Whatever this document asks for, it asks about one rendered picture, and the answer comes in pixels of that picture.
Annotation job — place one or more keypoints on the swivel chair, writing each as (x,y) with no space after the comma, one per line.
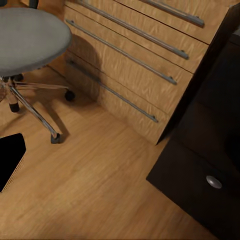
(29,39)

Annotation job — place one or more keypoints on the cabinet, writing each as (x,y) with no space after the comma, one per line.
(145,61)
(193,170)

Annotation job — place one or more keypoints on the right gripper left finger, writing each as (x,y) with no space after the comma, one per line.
(12,149)

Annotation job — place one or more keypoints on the bookcase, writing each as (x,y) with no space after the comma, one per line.
(54,7)

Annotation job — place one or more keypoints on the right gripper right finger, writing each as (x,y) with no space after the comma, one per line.
(232,149)

